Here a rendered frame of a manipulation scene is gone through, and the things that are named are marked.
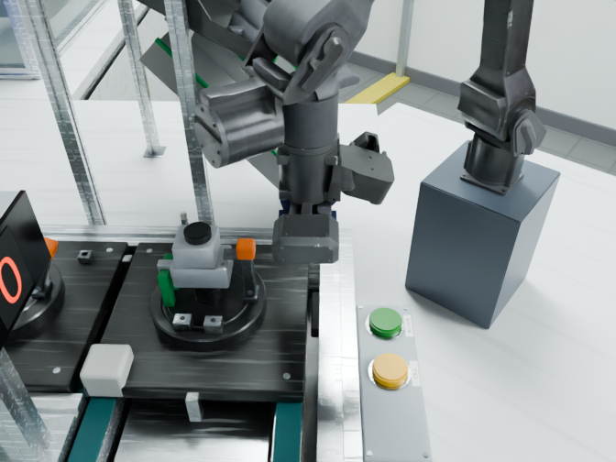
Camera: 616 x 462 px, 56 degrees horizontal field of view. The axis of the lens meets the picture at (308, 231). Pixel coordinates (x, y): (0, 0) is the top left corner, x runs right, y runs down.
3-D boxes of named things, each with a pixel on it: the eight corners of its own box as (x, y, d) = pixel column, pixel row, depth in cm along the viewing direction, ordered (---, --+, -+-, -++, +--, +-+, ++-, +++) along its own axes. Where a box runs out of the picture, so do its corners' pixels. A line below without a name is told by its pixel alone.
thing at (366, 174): (327, 161, 53) (400, 160, 53) (325, 121, 59) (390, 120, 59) (327, 211, 58) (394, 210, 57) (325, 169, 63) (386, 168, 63)
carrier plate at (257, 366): (310, 255, 81) (310, 243, 80) (303, 402, 63) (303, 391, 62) (141, 251, 82) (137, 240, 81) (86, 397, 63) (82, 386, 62)
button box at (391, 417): (405, 335, 77) (411, 303, 73) (425, 490, 61) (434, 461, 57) (352, 334, 77) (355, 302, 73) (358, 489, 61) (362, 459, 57)
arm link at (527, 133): (492, 119, 77) (503, 74, 73) (546, 149, 71) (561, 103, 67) (456, 133, 75) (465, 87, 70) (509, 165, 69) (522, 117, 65)
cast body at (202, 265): (234, 262, 69) (228, 217, 65) (229, 289, 66) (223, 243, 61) (164, 261, 69) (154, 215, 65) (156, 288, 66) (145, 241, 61)
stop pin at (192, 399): (203, 412, 65) (199, 391, 62) (202, 422, 64) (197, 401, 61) (192, 412, 65) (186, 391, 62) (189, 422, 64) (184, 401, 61)
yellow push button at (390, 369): (404, 363, 67) (406, 352, 66) (408, 392, 64) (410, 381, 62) (369, 362, 67) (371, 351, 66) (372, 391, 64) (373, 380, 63)
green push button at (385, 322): (399, 317, 72) (401, 306, 71) (401, 342, 69) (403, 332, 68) (367, 316, 72) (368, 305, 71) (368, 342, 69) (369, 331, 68)
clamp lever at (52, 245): (51, 282, 71) (59, 239, 66) (46, 294, 69) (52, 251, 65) (21, 274, 70) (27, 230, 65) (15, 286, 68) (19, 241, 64)
